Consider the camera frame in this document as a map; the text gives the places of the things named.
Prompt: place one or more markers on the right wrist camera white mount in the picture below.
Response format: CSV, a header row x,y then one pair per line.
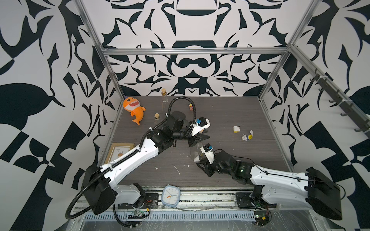
x,y
207,152

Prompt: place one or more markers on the tall clear bottle yellow label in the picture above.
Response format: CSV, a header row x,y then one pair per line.
x,y
195,150

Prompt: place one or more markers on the white slotted cable duct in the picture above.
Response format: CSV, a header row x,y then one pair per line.
x,y
214,215

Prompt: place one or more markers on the light blue alarm clock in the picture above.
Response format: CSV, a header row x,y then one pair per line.
x,y
171,196

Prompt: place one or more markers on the black wall hook rack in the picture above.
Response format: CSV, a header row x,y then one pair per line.
x,y
340,99

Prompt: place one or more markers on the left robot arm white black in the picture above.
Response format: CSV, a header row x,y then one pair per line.
x,y
100,183

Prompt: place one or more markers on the green circuit board right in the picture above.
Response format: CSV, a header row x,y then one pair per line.
x,y
262,218

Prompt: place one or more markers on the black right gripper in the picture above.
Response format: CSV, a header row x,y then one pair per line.
x,y
205,167

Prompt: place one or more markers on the orange shark plush toy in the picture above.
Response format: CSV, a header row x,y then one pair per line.
x,y
132,105

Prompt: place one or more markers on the circuit board with wires left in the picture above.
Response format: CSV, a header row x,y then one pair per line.
x,y
138,214

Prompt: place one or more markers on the wooden picture frame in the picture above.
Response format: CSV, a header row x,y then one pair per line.
x,y
117,150

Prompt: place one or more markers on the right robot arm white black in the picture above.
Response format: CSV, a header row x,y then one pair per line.
x,y
272,187

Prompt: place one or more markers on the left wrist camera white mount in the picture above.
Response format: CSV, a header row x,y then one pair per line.
x,y
200,126

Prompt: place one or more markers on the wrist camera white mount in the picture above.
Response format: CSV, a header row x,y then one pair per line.
x,y
207,152
200,126

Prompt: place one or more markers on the clear glass bottle with cork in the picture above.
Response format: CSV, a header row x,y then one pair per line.
x,y
165,101

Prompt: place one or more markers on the small clear bottle with cork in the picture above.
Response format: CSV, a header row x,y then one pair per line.
x,y
157,119

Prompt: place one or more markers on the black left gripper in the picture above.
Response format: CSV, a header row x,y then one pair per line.
x,y
196,139

